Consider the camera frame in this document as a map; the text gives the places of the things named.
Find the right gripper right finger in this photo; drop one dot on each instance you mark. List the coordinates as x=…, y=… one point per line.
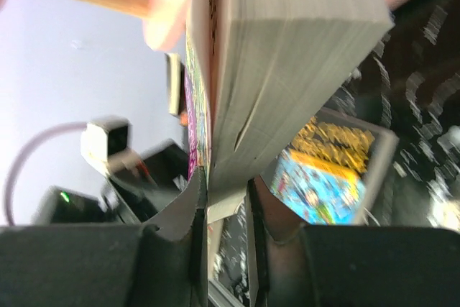
x=282, y=267

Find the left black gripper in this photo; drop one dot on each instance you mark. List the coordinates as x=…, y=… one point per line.
x=132, y=195

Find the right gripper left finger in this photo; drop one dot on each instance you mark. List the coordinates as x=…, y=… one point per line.
x=171, y=269

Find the black yellow treehouse book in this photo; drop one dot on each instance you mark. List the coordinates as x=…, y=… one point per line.
x=333, y=169

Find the black marble pattern mat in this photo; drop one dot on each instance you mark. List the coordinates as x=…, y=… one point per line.
x=407, y=253

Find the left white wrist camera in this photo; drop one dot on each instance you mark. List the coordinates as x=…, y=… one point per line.
x=104, y=143

